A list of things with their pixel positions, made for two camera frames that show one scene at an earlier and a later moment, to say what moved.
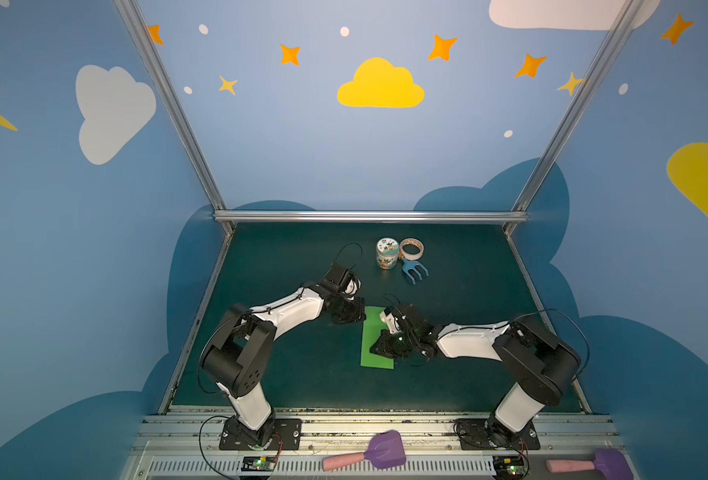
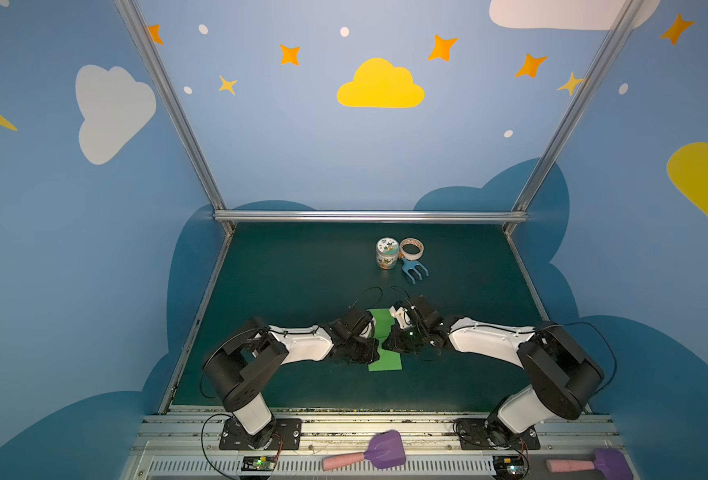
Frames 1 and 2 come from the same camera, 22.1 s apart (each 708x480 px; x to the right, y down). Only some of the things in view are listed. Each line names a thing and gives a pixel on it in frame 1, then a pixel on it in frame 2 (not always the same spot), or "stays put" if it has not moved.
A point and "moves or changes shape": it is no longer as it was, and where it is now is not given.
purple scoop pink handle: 385,451 stays put
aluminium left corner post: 141,34 stays put
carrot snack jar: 387,253 stays put
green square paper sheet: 371,330 moves or changes shape
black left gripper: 347,308 to 365,345
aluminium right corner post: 559,135 stays put
